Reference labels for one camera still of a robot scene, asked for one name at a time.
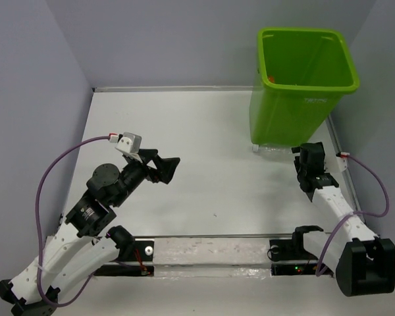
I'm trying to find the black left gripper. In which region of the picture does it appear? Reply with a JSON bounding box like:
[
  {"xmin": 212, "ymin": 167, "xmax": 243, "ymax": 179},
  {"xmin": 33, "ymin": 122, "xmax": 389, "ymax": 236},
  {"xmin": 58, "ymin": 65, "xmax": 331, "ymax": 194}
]
[{"xmin": 113, "ymin": 148, "xmax": 181, "ymax": 206}]

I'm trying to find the green plastic bin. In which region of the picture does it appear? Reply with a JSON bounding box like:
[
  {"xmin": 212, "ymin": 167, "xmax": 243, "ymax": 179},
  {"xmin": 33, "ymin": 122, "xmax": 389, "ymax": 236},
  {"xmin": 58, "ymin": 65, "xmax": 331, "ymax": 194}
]
[{"xmin": 249, "ymin": 27, "xmax": 360, "ymax": 147}]

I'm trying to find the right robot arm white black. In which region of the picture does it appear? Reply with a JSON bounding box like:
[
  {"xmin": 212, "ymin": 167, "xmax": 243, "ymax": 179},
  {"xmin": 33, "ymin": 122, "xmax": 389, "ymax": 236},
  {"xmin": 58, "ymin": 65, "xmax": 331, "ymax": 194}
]
[{"xmin": 290, "ymin": 142, "xmax": 395, "ymax": 297}]

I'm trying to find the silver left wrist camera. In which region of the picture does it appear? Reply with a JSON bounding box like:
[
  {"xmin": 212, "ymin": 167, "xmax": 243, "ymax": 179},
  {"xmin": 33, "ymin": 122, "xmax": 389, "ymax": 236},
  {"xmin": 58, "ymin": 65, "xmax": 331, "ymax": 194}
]
[{"xmin": 115, "ymin": 132, "xmax": 142, "ymax": 155}]

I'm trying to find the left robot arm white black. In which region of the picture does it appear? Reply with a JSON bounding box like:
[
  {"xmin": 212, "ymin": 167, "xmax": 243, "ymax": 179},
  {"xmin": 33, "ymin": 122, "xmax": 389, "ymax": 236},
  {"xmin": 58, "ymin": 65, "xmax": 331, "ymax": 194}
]
[{"xmin": 0, "ymin": 149, "xmax": 180, "ymax": 315}]

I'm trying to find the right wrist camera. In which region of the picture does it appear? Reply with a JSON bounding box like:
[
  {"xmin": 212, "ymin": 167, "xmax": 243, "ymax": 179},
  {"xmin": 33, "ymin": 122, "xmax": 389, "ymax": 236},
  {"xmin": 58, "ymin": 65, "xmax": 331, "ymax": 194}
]
[{"xmin": 325, "ymin": 152, "xmax": 350, "ymax": 173}]

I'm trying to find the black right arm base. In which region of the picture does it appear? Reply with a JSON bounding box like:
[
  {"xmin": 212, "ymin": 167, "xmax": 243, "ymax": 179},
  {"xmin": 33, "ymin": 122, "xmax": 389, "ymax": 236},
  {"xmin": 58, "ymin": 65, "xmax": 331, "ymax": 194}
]
[{"xmin": 267, "ymin": 225, "xmax": 330, "ymax": 276}]

